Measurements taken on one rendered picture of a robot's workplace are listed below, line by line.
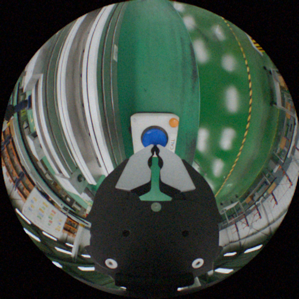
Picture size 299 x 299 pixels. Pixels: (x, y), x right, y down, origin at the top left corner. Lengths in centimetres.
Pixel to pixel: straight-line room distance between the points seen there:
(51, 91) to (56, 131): 12
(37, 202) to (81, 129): 311
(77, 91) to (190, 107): 24
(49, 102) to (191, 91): 36
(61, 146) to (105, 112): 20
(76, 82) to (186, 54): 23
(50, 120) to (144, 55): 28
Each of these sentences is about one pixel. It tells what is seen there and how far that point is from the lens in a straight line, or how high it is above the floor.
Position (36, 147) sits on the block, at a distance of 48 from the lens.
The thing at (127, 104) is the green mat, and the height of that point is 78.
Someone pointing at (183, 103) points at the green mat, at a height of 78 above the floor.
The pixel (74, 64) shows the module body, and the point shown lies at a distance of 23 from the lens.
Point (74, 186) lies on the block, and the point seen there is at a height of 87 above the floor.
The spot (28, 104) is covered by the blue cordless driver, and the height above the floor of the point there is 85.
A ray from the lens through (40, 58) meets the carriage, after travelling 34.
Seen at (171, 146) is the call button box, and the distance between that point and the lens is 16.
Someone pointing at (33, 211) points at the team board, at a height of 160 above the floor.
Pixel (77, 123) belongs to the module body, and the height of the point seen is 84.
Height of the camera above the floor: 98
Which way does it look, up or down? 59 degrees down
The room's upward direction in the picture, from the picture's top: 176 degrees counter-clockwise
